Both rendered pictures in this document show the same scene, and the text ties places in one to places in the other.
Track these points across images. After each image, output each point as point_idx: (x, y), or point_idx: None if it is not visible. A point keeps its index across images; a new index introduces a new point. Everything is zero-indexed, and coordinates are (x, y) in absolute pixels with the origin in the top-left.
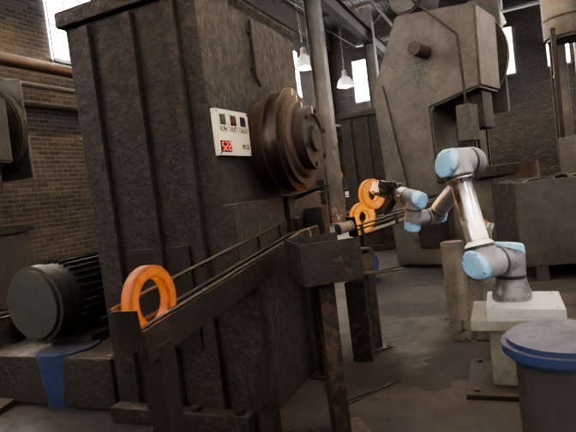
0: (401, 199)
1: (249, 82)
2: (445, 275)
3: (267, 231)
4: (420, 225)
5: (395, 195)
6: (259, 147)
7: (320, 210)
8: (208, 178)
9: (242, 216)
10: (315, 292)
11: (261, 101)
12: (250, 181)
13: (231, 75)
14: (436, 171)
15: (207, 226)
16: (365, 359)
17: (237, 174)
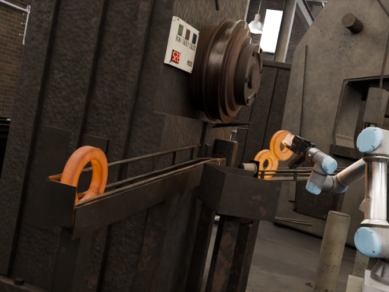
0: (312, 159)
1: (209, 3)
2: (323, 243)
3: (183, 150)
4: (321, 189)
5: (307, 153)
6: (201, 67)
7: (231, 145)
8: (149, 81)
9: (169, 127)
10: (220, 221)
11: (213, 24)
12: (182, 97)
13: None
14: (357, 143)
15: (133, 127)
16: None
17: (173, 86)
